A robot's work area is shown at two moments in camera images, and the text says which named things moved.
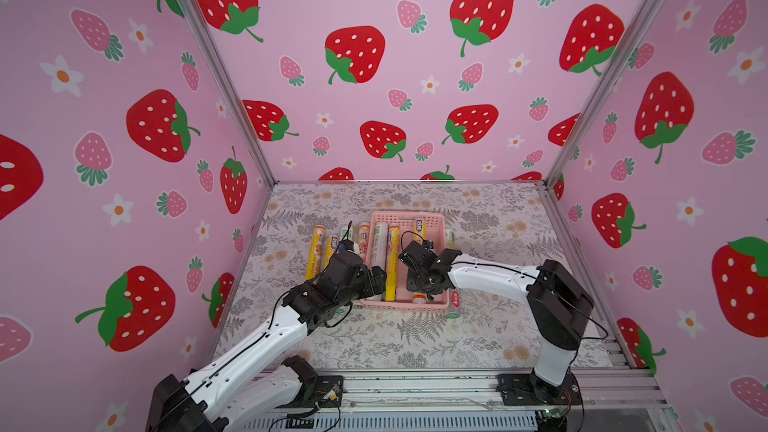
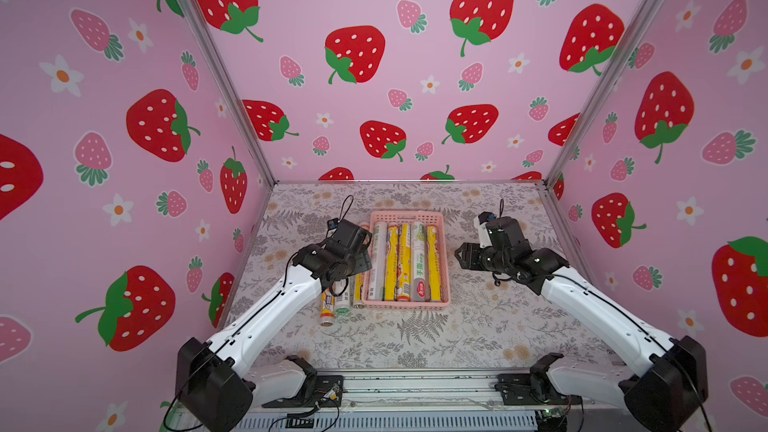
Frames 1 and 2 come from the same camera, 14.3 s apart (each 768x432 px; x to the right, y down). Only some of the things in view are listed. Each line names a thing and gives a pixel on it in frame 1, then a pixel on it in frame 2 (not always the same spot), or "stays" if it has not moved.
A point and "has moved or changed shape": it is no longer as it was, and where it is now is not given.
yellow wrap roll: [419, 233] to [403, 262]
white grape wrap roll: [454, 297] has moved or changed shape
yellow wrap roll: [392, 263] stays
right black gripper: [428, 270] to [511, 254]
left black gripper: [378, 282] to [361, 249]
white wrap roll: [380, 250] stays
